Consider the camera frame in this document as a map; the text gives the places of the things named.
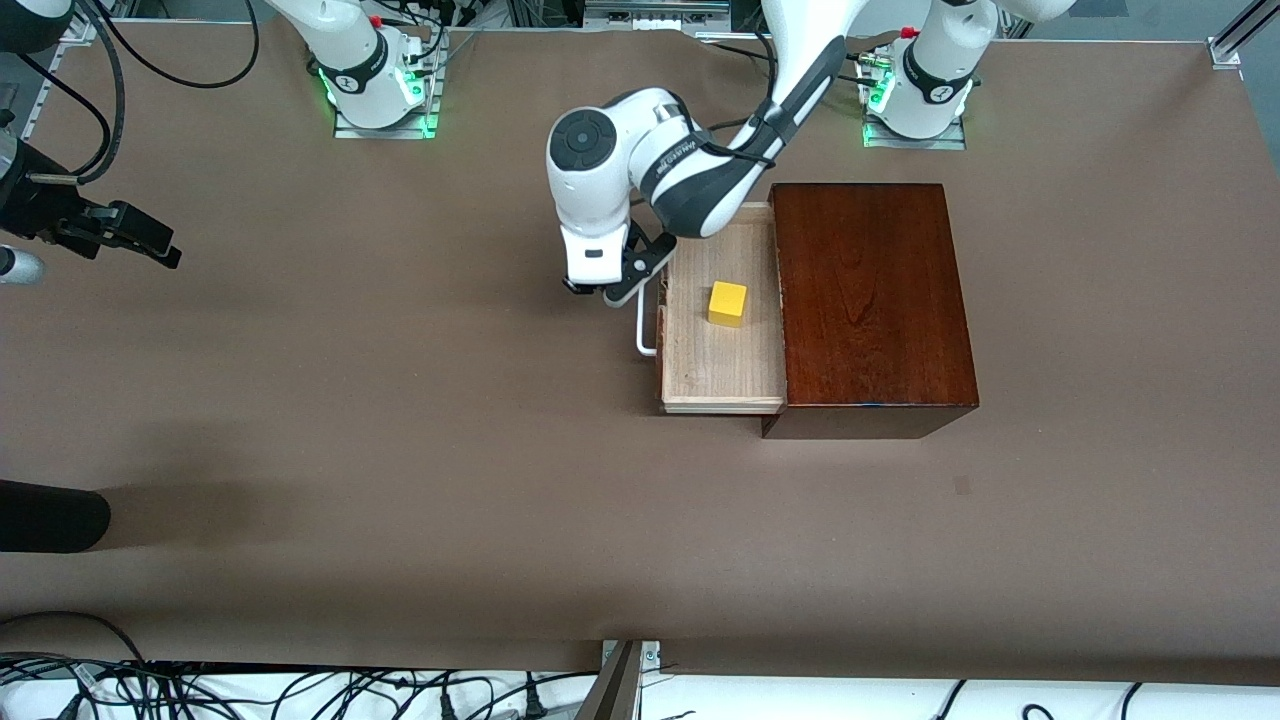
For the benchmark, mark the silver metal corner bracket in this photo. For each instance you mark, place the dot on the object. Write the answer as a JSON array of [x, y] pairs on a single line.
[[1225, 52], [650, 655]]

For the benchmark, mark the black power plug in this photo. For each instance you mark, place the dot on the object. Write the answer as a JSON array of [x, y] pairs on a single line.
[[449, 706], [533, 706]]

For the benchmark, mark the light wood drawer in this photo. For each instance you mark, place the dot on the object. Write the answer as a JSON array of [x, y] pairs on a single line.
[[720, 370]]

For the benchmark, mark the dark brown wooden cabinet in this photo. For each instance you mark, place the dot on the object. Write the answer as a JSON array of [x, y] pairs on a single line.
[[870, 300]]

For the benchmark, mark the aluminium table edge rail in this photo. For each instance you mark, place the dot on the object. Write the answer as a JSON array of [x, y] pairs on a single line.
[[36, 90]]

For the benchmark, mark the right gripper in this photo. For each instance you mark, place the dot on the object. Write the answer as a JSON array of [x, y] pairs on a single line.
[[42, 207]]

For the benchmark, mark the aluminium frame profile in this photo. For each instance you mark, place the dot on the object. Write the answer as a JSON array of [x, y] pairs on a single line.
[[655, 18]]

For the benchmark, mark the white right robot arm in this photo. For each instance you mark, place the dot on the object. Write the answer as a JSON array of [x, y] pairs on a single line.
[[350, 50]]

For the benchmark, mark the black ribbed foam pole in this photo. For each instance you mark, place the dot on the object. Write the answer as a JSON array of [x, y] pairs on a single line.
[[50, 517]]

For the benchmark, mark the dark metal strut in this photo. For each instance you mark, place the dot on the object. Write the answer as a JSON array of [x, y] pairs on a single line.
[[612, 695]]

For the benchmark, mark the brown paper table cover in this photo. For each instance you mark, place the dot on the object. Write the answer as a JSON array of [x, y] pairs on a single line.
[[500, 500]]

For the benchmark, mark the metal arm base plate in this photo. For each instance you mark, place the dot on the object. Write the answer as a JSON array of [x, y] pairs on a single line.
[[915, 143], [390, 133]]

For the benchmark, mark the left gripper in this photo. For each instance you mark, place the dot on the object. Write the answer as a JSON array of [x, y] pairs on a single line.
[[582, 289]]

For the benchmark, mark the yellow cube block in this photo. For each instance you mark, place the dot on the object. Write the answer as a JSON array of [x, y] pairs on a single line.
[[728, 305]]

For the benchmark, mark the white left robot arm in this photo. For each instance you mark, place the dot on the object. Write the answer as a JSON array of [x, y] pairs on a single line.
[[700, 180]]

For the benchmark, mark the aluminium frame strut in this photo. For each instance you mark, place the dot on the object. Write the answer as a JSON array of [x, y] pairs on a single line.
[[1250, 25]]

